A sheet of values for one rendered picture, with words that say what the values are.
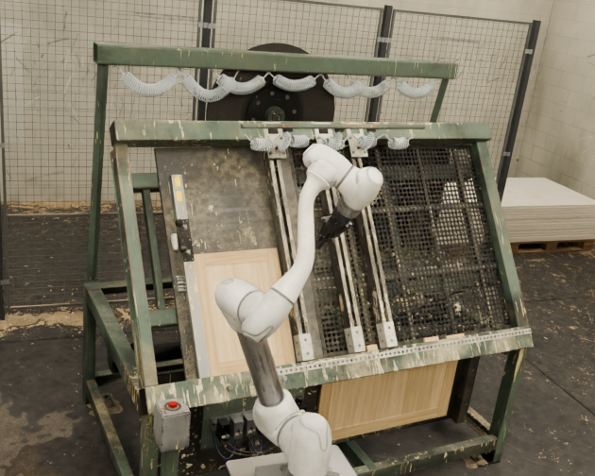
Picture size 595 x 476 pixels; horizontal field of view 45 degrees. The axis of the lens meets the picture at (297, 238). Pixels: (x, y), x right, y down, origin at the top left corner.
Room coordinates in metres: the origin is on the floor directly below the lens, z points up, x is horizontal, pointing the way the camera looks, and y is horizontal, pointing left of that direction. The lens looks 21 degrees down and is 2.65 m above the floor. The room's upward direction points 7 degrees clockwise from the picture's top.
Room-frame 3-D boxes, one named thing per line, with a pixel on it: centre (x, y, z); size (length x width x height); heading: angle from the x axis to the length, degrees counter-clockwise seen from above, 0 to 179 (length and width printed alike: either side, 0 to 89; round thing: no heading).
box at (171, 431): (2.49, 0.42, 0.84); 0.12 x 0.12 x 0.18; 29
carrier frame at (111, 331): (3.74, -0.08, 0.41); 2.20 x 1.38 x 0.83; 119
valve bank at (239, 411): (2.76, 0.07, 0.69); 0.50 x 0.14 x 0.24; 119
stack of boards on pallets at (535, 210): (7.77, -2.03, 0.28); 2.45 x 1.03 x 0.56; 113
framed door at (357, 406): (3.50, -0.61, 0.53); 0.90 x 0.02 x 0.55; 119
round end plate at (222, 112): (4.06, 0.21, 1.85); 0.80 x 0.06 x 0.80; 119
